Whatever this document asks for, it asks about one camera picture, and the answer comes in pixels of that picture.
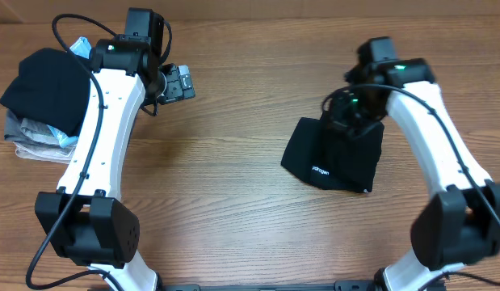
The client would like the black t-shirt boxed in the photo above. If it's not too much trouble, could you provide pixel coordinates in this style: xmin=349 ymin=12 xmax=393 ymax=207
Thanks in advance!
xmin=281 ymin=117 xmax=384 ymax=193

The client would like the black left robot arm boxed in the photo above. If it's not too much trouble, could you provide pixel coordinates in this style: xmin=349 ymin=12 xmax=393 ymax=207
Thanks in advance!
xmin=31 ymin=33 xmax=195 ymax=290

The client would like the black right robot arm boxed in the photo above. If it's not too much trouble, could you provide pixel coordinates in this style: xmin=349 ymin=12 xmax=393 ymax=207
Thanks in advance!
xmin=321 ymin=58 xmax=500 ymax=290

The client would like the folded light blue garment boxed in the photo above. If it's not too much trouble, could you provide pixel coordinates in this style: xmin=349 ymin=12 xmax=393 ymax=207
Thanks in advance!
xmin=48 ymin=36 xmax=92 ymax=148

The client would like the folded black garment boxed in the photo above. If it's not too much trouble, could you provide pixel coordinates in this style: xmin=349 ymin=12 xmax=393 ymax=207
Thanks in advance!
xmin=0 ymin=48 xmax=90 ymax=137

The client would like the folded beige garment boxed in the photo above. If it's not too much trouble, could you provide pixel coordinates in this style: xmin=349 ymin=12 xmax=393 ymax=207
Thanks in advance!
xmin=15 ymin=142 xmax=75 ymax=164

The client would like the folded grey garment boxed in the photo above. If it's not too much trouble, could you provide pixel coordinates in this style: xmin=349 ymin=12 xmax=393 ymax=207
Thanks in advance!
xmin=4 ymin=110 xmax=60 ymax=147

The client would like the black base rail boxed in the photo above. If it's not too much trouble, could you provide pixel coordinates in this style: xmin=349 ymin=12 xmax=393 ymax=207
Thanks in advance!
xmin=152 ymin=279 xmax=447 ymax=291

